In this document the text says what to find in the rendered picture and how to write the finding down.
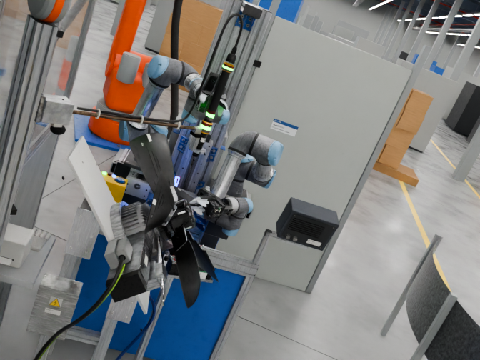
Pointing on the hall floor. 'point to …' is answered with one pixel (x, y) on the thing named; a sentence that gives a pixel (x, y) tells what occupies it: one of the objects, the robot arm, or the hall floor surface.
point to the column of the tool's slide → (22, 108)
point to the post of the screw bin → (153, 321)
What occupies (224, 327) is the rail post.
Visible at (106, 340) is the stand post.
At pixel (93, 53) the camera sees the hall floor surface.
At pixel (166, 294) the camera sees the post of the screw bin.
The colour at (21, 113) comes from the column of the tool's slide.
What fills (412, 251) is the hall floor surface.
